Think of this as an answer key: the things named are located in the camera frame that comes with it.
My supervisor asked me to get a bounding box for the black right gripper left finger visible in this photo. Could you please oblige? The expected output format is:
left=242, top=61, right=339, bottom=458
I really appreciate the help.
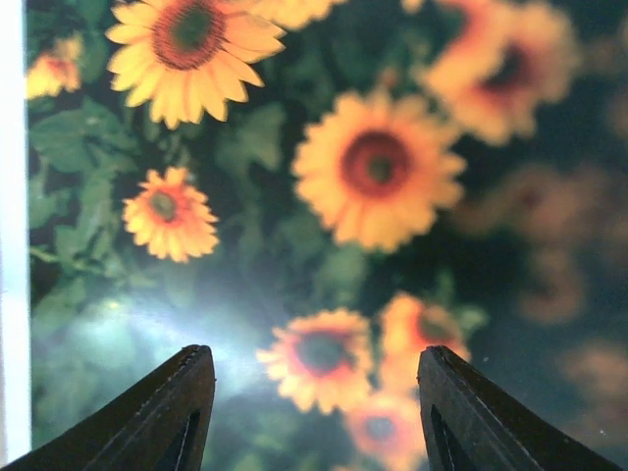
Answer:
left=4, top=344, right=216, bottom=470

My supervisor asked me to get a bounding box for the sunflower photo print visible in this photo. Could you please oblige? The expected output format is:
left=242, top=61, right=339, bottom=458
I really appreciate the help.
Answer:
left=17, top=1, right=627, bottom=470

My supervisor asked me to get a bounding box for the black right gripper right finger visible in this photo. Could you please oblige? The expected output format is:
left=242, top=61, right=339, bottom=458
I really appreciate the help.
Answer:
left=417, top=345, right=619, bottom=471

